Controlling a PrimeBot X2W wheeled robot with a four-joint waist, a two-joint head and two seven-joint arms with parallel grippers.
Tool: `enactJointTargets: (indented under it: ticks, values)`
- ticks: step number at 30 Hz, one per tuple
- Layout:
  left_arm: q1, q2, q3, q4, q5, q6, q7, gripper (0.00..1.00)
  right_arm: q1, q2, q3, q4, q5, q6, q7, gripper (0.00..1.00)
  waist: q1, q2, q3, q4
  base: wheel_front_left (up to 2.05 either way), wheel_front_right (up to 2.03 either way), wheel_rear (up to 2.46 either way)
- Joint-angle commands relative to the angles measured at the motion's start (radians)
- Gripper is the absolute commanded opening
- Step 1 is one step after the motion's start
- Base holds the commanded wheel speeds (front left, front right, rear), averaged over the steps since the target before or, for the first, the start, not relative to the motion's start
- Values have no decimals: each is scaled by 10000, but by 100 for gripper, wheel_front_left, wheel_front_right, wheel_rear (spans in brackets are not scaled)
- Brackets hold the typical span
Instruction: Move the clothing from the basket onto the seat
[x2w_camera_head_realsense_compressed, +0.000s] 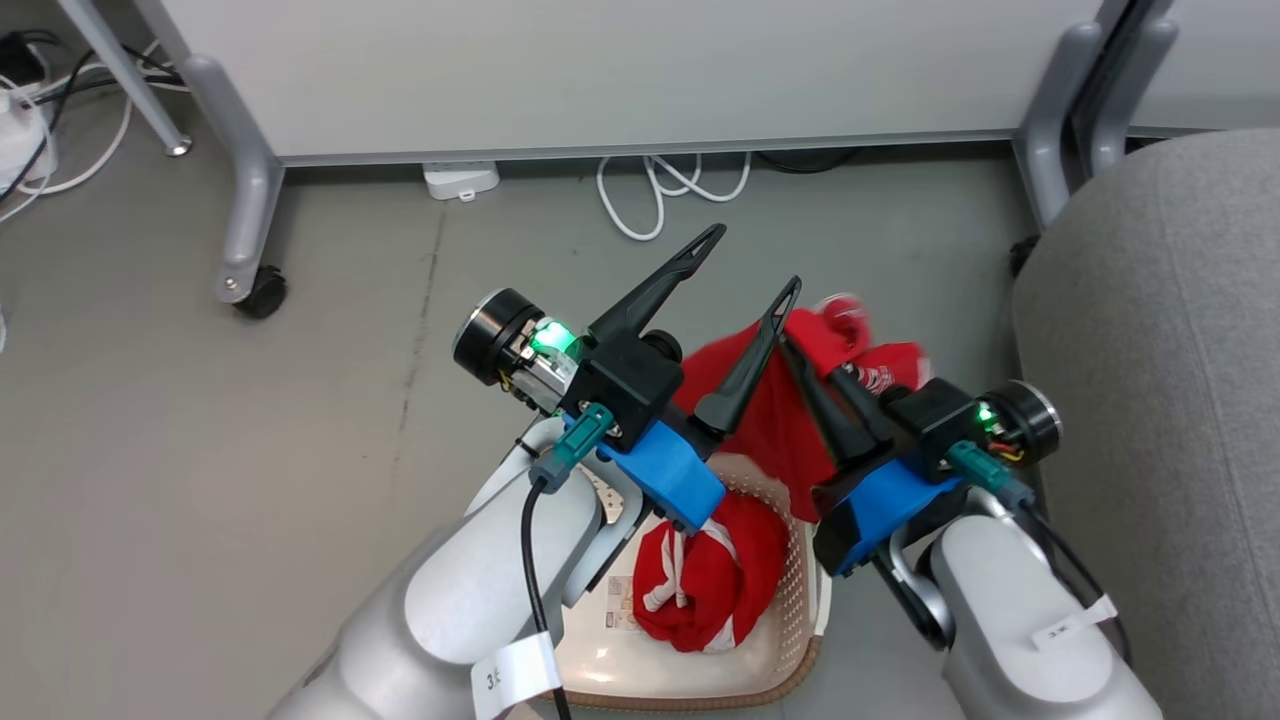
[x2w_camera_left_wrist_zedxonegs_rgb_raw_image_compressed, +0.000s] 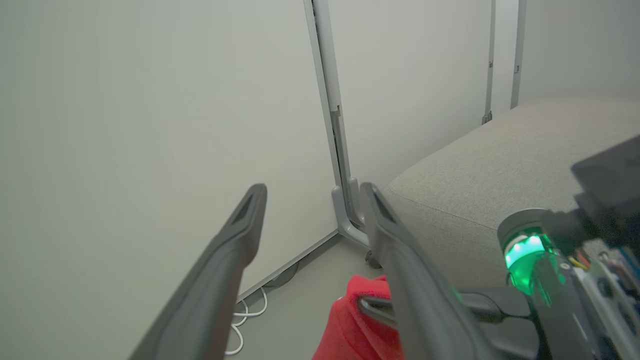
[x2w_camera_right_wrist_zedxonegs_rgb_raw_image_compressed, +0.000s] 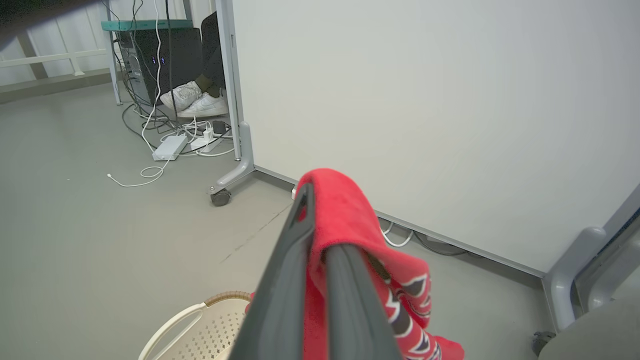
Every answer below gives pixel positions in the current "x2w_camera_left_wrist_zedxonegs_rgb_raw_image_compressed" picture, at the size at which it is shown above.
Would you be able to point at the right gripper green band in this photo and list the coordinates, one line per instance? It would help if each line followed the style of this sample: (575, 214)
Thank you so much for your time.
(555, 300)

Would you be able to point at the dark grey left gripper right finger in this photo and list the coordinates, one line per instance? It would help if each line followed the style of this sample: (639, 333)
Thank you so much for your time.
(415, 300)

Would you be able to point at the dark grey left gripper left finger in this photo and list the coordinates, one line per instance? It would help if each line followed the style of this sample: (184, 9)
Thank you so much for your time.
(210, 290)

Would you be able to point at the red clothing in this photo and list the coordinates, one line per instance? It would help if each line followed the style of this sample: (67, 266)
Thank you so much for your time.
(350, 335)

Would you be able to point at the grey fabric sofa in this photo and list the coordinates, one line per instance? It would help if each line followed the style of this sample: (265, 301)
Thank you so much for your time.
(500, 170)

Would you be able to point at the wide white partition panel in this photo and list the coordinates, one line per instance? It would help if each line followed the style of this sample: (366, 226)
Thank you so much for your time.
(150, 110)

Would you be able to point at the white partition panel grey frame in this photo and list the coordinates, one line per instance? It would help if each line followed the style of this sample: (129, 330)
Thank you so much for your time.
(580, 45)
(410, 75)

